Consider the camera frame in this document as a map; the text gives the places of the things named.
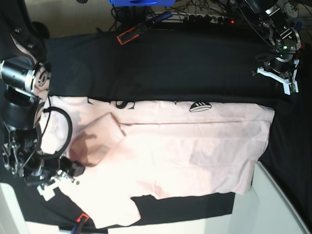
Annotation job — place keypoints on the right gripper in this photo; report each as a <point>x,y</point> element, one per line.
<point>47,171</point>

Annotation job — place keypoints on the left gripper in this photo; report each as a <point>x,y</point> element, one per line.
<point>282,66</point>

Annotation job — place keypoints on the pink T-shirt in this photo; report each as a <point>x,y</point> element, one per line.
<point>160,148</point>

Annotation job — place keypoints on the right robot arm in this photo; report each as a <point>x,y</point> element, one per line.
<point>26,72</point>

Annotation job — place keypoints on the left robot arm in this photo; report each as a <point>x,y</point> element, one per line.
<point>270,22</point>

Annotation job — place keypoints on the bottom orange blue clamp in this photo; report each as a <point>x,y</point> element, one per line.
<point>80,222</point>

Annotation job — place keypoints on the orange blue clamp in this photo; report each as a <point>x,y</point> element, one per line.
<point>142,27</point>
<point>80,222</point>

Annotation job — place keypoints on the black table cloth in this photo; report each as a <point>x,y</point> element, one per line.
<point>172,65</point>

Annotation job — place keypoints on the top orange blue clamp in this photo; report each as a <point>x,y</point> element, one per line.
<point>142,27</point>

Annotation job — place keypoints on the blue box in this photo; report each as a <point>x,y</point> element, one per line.
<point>120,3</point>

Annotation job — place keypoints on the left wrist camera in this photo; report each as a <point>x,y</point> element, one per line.
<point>292,89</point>

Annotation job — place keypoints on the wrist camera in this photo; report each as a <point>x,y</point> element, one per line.
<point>292,89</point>
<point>47,191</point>

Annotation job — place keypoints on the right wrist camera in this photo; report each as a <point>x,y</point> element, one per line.
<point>47,191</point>

